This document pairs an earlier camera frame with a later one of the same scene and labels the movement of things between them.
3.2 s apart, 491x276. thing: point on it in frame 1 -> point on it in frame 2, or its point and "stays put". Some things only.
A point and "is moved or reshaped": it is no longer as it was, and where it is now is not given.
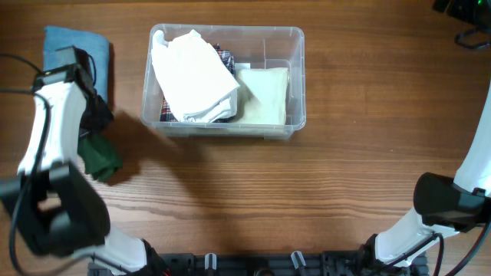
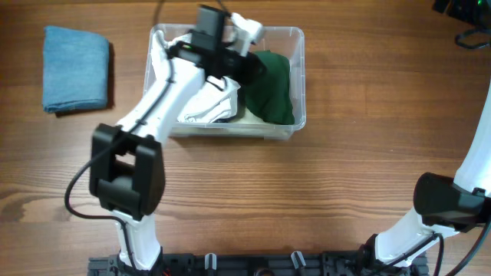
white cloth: (196, 80) stays put
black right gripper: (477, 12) stays put
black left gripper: (87, 130) -> (249, 73)
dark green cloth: (100, 158) is moved or reshaped
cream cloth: (262, 96) -> (243, 123)
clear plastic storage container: (225, 81) stays put
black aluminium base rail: (261, 264) stays put
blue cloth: (97, 47) stays put
